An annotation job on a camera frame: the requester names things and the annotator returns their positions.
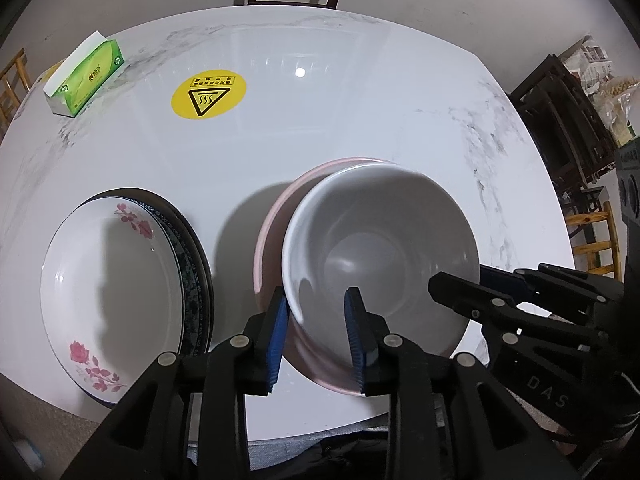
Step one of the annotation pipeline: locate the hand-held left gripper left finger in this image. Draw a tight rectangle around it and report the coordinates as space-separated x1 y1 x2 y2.
60 287 291 480

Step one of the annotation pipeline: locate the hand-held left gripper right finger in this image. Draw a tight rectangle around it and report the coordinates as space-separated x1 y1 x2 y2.
344 287 581 480

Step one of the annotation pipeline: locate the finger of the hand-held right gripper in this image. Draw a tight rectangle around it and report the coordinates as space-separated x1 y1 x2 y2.
428 271 608 361
478 261 609 312

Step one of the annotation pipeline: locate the pink bowl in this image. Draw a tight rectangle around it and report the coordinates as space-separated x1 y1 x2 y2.
253 157 473 397

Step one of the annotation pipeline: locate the white bowl with rabbit print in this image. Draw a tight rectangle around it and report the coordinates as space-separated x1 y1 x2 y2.
281 167 480 356

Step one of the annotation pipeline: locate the white plate with pink flowers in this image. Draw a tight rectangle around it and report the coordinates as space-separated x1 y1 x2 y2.
40 194 185 406

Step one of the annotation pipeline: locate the light wooden stool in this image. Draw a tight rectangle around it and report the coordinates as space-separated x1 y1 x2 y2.
567 200 623 277

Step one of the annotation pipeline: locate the dark patterned plate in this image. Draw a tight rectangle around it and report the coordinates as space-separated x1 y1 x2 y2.
82 187 216 408

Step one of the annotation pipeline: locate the person's dark clothing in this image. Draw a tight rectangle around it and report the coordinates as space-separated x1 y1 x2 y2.
305 425 396 480

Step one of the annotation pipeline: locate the dark wooden carved furniture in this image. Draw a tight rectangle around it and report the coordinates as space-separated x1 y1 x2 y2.
510 54 621 196

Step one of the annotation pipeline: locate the clear bag of yellow beans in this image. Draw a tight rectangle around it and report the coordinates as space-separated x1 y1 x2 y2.
597 74 640 146

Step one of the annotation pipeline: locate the printed paper bag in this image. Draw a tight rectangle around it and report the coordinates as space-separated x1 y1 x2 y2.
565 35 618 93

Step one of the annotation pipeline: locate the yellow round warning sticker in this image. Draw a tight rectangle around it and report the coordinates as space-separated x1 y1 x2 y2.
171 67 248 120

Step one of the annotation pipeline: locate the green tissue box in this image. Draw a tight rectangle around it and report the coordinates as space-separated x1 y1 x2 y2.
42 31 126 119

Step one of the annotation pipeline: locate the light wooden chair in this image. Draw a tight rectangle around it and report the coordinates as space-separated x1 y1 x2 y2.
0 49 32 133

